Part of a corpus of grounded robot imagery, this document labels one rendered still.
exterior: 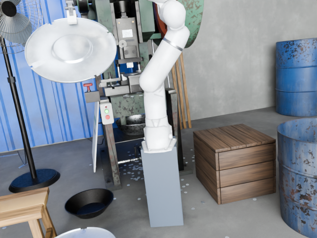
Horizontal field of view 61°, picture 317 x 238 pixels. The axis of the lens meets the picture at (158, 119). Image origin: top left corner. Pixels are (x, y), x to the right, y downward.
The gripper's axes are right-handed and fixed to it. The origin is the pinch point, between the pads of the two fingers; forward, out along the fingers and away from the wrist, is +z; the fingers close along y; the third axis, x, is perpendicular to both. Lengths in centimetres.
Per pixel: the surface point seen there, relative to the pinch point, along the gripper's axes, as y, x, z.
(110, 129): -96, 9, -9
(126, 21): -62, 32, -75
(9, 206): -61, -40, 42
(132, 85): -87, 30, -36
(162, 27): -85, 65, -92
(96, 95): -83, 4, -28
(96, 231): -47, -4, 63
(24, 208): -58, -33, 46
